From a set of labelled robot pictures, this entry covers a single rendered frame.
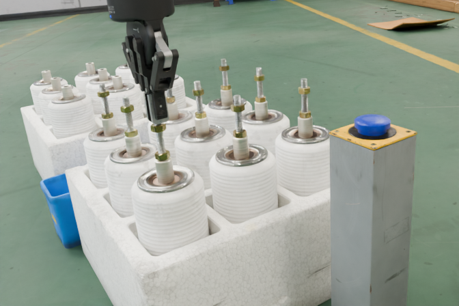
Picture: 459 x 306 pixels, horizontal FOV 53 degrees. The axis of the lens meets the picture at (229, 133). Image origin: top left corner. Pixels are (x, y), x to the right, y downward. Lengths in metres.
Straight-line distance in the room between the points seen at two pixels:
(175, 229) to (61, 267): 0.41
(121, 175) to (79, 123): 0.42
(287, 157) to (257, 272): 0.17
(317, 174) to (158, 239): 0.25
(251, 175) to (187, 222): 0.11
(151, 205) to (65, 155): 0.51
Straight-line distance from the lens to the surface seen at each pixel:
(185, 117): 0.85
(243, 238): 0.62
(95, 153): 0.80
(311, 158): 0.69
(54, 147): 1.06
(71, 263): 0.97
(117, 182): 0.70
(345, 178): 0.56
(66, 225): 0.99
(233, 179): 0.63
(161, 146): 0.60
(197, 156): 0.73
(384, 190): 0.55
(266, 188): 0.65
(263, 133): 0.78
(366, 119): 0.56
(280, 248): 0.67
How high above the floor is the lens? 0.51
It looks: 20 degrees down
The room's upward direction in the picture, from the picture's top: 5 degrees counter-clockwise
